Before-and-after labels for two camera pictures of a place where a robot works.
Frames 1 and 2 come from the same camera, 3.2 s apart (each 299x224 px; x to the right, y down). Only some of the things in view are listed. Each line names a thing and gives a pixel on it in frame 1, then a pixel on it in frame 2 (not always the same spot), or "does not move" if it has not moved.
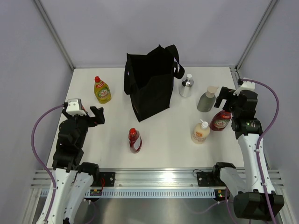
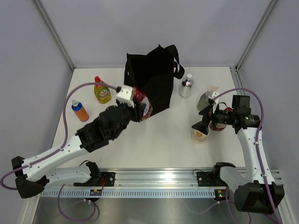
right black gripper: (225, 94) → (203, 125)
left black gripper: (94, 121) → (137, 111)
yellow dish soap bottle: (102, 91) does not move
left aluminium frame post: (54, 32) does not move
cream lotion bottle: (200, 132) does not move
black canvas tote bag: (149, 80) does not move
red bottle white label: (135, 140) → (144, 99)
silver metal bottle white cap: (185, 88) does not move
